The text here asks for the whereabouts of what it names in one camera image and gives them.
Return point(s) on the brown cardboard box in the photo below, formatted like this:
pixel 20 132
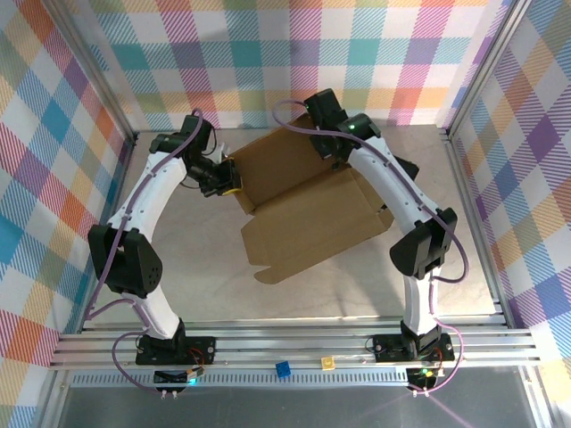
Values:
pixel 312 223

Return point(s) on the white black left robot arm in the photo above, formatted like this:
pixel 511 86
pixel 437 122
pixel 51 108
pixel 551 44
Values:
pixel 151 187

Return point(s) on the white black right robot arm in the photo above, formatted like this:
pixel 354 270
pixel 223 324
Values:
pixel 388 178

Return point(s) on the blue toy block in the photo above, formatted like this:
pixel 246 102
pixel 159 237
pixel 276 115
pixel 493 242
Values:
pixel 282 369

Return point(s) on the slotted metal strip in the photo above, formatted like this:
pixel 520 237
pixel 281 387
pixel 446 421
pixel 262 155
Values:
pixel 250 380

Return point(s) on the yellow toy block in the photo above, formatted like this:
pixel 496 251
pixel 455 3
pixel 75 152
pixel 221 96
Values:
pixel 327 363

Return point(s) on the grey metal sheet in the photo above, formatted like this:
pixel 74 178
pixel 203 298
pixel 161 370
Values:
pixel 290 410

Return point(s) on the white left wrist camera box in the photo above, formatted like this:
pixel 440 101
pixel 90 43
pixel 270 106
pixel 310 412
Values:
pixel 219 153

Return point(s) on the aluminium frame post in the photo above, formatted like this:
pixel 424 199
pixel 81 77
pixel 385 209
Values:
pixel 98 76
pixel 481 67

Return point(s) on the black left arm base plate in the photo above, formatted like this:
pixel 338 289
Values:
pixel 201 348

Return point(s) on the aluminium frame cross rail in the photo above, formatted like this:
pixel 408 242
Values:
pixel 290 343

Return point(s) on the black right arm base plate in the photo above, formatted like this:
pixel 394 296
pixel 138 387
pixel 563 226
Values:
pixel 388 348

